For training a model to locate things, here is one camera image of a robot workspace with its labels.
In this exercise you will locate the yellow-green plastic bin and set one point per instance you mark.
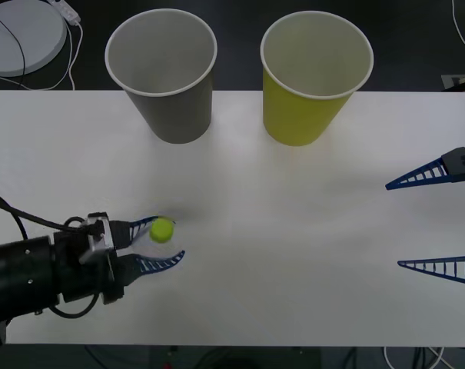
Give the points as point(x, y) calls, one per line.
point(293, 119)

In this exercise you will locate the white round disc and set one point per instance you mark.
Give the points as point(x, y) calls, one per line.
point(9, 42)

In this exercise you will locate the grey floor box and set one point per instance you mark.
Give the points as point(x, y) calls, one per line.
point(453, 81)

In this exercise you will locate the grey plastic bin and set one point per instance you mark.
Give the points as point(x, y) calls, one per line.
point(178, 115)

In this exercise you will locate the white power strip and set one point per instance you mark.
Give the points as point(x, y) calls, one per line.
point(67, 10)

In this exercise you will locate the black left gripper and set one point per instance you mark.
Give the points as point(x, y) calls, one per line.
point(72, 276)

